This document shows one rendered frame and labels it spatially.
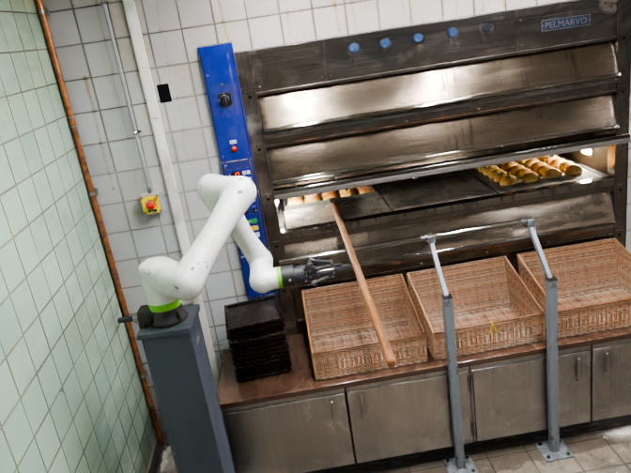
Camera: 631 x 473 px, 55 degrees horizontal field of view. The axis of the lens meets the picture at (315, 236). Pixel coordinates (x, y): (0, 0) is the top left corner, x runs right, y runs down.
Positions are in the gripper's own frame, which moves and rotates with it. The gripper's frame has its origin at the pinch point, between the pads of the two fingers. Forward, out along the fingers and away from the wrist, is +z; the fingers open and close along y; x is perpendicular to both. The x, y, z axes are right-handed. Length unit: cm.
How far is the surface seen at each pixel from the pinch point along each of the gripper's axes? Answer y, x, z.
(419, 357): 58, -13, 31
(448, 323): 36, -2, 44
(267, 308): 32, -39, -38
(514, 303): 57, -49, 92
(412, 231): 13, -64, 44
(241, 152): -45, -58, -37
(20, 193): -56, 15, -115
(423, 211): 2, -62, 51
